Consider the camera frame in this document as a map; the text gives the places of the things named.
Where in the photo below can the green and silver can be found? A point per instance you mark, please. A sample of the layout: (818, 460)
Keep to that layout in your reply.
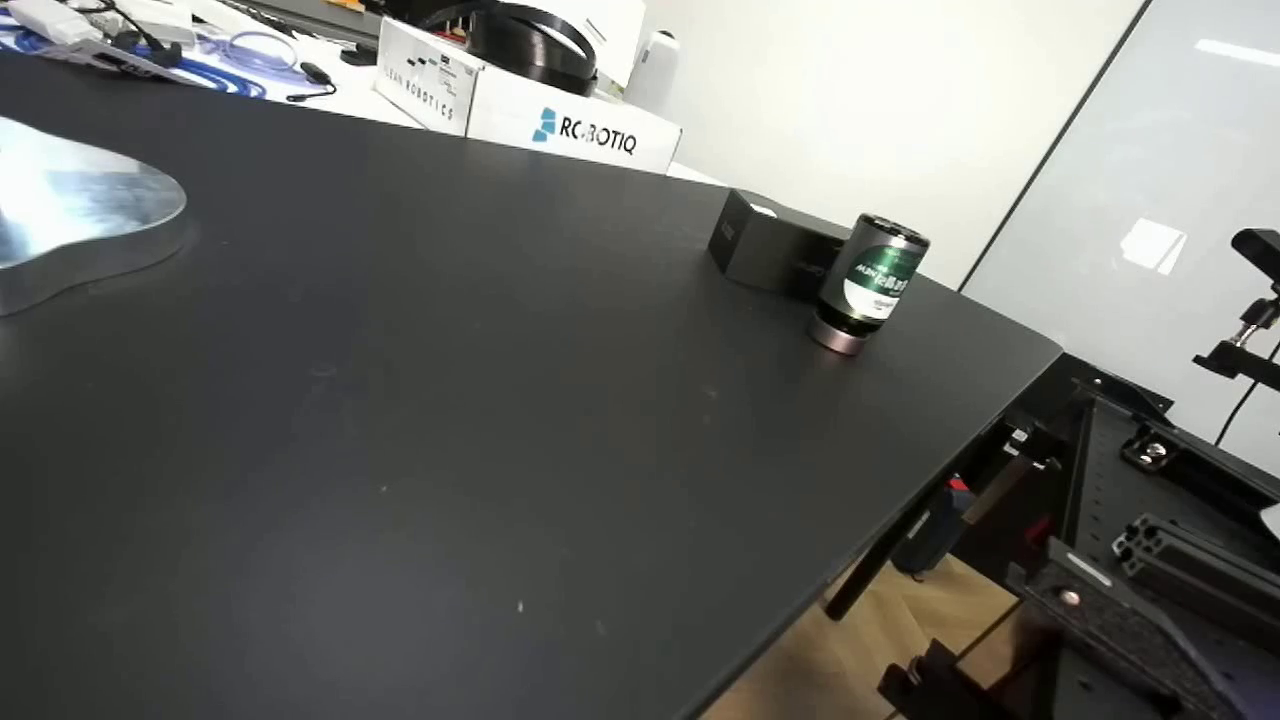
(872, 279)

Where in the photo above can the black rectangular box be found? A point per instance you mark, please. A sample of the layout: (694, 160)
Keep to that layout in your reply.
(765, 247)

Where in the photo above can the white Robotiq cardboard box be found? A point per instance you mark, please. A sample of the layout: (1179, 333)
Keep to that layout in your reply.
(534, 107)

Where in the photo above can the white plastic container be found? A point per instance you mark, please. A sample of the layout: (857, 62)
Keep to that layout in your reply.
(663, 59)

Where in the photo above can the black round case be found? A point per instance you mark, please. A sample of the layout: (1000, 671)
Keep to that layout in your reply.
(534, 43)

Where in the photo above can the blue plastic bag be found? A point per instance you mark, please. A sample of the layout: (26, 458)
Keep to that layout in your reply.
(244, 67)

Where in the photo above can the black optical breadboard bench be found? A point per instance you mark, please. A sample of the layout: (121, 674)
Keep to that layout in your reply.
(1145, 626)

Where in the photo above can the black aluminium extrusion bar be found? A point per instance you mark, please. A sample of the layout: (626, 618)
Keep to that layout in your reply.
(1201, 563)

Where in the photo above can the black camera on stand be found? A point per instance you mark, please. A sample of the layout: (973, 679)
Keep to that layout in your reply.
(1261, 263)

